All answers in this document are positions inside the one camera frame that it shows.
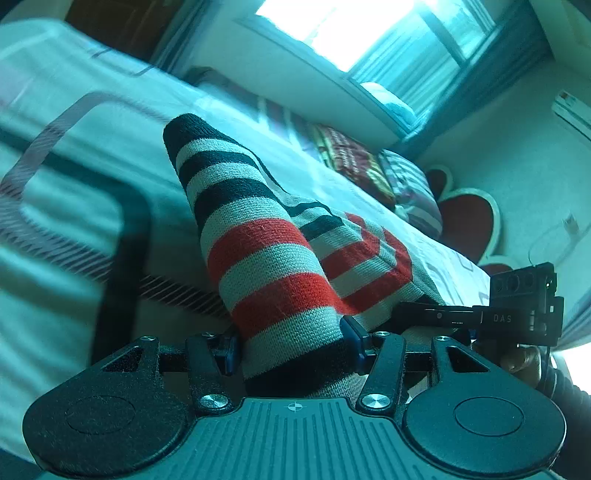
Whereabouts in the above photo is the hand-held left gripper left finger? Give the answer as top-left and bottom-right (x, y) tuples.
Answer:
(99, 331), (240, 415)

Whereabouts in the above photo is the striped pillow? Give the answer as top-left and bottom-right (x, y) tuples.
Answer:
(378, 150), (445, 241)

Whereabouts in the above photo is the patterned bed sheet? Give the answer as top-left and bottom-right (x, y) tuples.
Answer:
(0, 18), (491, 467)

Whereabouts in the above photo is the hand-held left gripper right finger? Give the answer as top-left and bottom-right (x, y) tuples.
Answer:
(340, 315), (492, 412)

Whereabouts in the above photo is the person's right hand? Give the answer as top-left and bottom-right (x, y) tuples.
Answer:
(500, 345), (544, 387)

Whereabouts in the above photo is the light blue pillow on windowsill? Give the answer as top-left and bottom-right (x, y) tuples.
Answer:
(359, 82), (415, 126)

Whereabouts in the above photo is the striped mattress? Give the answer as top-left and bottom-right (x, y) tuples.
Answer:
(196, 68), (326, 163)

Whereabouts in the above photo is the window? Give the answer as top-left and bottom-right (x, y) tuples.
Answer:
(235, 0), (514, 145)

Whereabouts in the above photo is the striped knit sweater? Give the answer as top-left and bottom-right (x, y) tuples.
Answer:
(163, 113), (468, 400)

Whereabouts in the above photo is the white air conditioner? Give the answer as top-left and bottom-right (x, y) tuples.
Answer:
(551, 89), (591, 140)

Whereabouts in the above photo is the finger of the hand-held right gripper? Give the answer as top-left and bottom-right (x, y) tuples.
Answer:
(397, 301), (484, 329)

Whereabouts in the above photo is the teal curtain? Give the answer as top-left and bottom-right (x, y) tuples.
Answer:
(405, 0), (551, 155)
(151, 0), (220, 72)

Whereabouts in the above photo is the white wall cable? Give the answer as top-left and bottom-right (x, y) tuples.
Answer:
(527, 209), (583, 269)

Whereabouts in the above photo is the red patterned pillow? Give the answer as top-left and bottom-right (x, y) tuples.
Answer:
(308, 123), (399, 209)

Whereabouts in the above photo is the person's right forearm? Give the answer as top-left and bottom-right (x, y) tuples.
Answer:
(538, 355), (591, 480)

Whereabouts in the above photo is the red scalloped headboard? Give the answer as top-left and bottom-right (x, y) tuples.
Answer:
(424, 165), (522, 278)

